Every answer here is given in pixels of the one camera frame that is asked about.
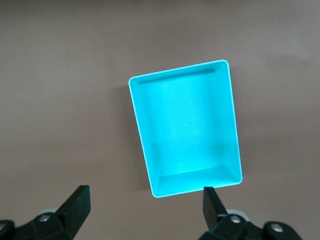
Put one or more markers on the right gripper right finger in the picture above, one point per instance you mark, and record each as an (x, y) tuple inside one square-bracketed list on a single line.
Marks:
[(212, 210)]

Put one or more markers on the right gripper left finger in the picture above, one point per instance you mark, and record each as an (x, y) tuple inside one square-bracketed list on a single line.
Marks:
[(75, 210)]

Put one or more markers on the teal plastic bin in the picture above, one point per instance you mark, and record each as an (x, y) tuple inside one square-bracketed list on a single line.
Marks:
[(185, 125)]

